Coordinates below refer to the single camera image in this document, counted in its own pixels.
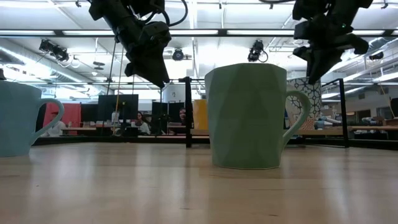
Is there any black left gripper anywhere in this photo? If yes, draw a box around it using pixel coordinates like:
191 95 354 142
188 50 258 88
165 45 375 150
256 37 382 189
116 18 170 89

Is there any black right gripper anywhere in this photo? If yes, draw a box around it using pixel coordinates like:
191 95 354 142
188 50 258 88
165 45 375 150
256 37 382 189
292 14 369 85

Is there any blue white patterned mug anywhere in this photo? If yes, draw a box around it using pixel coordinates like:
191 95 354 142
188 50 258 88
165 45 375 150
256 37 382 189
285 77 322 119

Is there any plain yellow mug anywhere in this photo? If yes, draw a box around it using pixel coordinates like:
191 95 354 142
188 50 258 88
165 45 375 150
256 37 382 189
192 99 209 131

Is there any green faceted mug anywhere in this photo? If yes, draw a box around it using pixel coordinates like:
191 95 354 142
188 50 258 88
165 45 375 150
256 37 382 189
204 62 312 170

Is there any light blue faceted mug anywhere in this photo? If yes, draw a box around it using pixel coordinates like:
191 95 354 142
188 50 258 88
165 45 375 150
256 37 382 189
0 80 65 158

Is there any white round column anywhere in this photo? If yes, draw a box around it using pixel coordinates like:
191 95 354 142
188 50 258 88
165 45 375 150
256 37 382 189
162 83 187 103

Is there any black room divider panel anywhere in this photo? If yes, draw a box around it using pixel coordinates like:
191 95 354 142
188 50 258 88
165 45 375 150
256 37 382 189
151 101 187 125

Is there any black monitor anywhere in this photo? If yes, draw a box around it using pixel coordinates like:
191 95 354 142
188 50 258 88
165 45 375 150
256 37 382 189
98 93 139 123

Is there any person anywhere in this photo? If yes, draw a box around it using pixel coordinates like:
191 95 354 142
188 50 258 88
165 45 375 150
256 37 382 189
178 107 187 127
134 111 151 136
42 111 67 138

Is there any black ceiling fixture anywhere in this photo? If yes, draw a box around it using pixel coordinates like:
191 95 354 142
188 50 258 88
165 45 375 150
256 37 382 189
368 50 385 61

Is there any wooden top workbench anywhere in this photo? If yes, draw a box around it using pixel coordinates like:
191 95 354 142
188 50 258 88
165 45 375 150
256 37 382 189
294 125 398 141

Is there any red partition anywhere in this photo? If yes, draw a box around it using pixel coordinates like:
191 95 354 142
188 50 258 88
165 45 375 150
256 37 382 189
42 102 82 136

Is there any black ceiling spotlight cluster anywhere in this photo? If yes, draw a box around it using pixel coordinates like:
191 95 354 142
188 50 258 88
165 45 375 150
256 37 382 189
38 39 70 63

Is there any black hanging cable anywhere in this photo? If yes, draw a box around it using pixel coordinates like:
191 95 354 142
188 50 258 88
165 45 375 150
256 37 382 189
106 41 118 95

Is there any round black ceiling camera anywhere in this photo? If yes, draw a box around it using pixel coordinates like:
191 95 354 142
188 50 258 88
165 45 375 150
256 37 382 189
171 47 185 62

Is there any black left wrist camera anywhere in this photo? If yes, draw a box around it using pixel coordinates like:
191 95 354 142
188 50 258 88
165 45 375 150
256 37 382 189
140 21 173 47

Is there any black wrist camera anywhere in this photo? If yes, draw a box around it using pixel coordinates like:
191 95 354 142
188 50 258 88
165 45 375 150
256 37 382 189
291 0 331 22
140 21 173 47

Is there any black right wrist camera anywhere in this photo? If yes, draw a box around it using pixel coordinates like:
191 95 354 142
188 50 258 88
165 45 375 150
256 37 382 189
291 0 331 22

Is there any black overhead camera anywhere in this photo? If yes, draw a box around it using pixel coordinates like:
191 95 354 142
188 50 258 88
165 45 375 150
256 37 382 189
247 39 269 63

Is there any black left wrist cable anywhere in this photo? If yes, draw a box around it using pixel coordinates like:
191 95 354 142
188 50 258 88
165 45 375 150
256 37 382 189
146 0 189 28

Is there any black table edge rail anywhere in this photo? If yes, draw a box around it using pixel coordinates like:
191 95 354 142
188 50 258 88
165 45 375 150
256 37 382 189
32 136 398 151

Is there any black overhead frame beam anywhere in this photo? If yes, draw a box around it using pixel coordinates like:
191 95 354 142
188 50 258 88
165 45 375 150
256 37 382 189
0 28 398 38

